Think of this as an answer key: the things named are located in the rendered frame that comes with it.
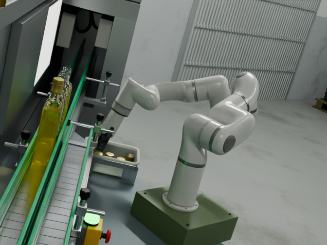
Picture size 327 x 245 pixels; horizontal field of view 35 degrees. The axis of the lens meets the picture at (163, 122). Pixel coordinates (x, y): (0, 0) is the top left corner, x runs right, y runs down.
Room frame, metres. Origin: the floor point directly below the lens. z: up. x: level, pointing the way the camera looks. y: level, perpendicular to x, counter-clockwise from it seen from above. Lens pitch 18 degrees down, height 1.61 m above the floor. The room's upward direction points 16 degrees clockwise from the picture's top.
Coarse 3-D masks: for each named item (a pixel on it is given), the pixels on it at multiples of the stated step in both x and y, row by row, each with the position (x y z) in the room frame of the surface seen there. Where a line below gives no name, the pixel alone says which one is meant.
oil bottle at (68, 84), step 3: (69, 84) 1.75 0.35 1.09; (69, 87) 1.74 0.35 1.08; (69, 90) 1.74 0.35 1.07; (69, 93) 1.74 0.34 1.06; (69, 96) 1.74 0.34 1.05; (69, 99) 1.77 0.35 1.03; (66, 105) 1.74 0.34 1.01; (66, 108) 1.74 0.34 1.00; (66, 111) 1.76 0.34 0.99; (63, 120) 1.74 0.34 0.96; (63, 123) 1.74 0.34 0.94
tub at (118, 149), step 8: (112, 144) 1.96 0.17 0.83; (120, 144) 1.97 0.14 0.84; (104, 152) 1.96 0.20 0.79; (112, 152) 1.96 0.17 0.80; (120, 152) 1.97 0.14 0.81; (128, 152) 1.97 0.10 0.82; (136, 152) 1.94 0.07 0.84; (112, 160) 1.80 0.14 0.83; (120, 160) 1.81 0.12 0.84; (136, 160) 1.86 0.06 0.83
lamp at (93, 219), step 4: (88, 216) 1.33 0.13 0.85; (92, 216) 1.33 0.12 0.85; (96, 216) 1.34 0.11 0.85; (84, 220) 1.33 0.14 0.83; (88, 220) 1.32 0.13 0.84; (92, 220) 1.32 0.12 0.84; (96, 220) 1.33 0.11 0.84; (88, 224) 1.32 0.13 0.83; (92, 224) 1.32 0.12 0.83; (96, 224) 1.33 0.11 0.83
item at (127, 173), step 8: (96, 160) 1.80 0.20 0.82; (104, 160) 1.80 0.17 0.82; (96, 168) 1.80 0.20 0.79; (104, 168) 1.80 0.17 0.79; (112, 168) 1.81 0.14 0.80; (120, 168) 1.81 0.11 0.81; (128, 168) 1.81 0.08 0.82; (136, 168) 1.82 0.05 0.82; (96, 176) 1.80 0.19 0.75; (104, 176) 1.81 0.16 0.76; (112, 176) 1.81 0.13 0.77; (120, 176) 1.81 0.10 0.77; (128, 176) 1.82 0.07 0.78; (128, 184) 1.82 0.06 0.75
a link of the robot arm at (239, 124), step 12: (240, 96) 1.72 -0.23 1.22; (216, 108) 1.65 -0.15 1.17; (228, 108) 1.64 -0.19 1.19; (240, 108) 1.65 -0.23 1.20; (216, 120) 1.64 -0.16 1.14; (228, 120) 1.61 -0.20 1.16; (240, 120) 1.58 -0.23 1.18; (252, 120) 1.61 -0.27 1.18; (216, 132) 1.52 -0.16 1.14; (228, 132) 1.53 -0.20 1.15; (240, 132) 1.56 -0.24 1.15; (216, 144) 1.50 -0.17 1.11; (228, 144) 1.52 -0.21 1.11
